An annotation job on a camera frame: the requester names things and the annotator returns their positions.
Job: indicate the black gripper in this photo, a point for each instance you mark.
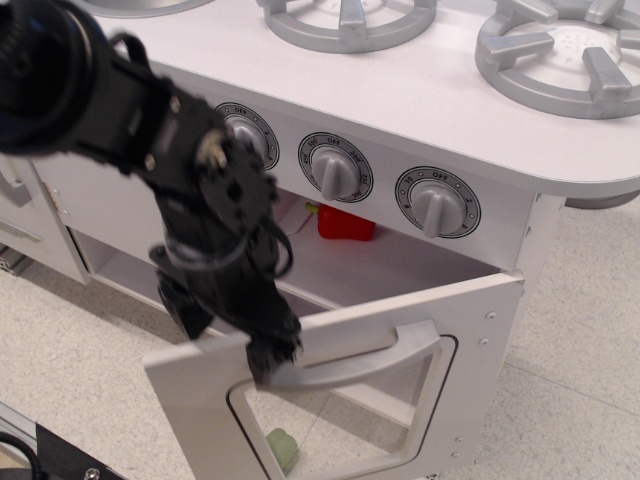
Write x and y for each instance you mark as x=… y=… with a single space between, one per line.
x=204 y=275

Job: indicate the white oven door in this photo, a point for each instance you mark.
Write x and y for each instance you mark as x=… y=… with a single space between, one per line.
x=439 y=402

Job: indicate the grey oven door handle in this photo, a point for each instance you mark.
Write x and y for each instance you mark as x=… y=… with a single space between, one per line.
x=413 y=342

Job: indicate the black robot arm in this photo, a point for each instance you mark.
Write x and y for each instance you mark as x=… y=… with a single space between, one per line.
x=66 y=87

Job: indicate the white oven shelf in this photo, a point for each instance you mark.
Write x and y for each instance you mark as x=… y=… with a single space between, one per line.
x=333 y=274

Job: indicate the green toy pepper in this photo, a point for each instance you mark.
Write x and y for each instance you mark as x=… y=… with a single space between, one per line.
x=284 y=448

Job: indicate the red toy pepper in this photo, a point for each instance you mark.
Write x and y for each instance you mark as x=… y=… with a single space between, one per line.
x=335 y=224

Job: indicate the grey middle control knob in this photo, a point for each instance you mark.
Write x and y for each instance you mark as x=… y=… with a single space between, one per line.
x=335 y=167

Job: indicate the grey control knob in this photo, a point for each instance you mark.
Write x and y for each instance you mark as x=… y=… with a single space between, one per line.
x=438 y=202
x=335 y=167
x=250 y=127

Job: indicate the grey left control knob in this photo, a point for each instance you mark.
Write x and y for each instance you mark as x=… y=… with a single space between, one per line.
x=250 y=127

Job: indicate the white cabinet door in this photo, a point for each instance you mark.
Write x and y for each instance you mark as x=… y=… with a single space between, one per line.
x=36 y=230

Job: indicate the grey right control knob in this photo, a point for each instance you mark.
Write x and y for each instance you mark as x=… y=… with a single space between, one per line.
x=438 y=202

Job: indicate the white toy kitchen body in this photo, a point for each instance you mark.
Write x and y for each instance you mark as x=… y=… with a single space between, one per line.
x=422 y=103

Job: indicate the grey left stove burner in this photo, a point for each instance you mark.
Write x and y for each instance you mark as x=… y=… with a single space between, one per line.
x=352 y=35

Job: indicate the grey stove burner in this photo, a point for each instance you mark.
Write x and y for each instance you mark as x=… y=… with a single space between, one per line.
x=352 y=35
x=576 y=59

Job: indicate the silver sink basin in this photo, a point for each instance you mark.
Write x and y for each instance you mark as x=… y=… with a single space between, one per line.
x=139 y=8

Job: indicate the grey right stove burner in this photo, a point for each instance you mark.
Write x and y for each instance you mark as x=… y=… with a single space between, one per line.
x=576 y=59

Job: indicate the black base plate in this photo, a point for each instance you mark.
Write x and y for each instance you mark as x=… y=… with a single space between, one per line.
x=63 y=460

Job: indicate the aluminium frame rail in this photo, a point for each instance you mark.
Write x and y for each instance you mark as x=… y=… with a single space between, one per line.
x=20 y=426

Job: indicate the grey far left handle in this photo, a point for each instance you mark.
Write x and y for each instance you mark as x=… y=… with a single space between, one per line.
x=13 y=186

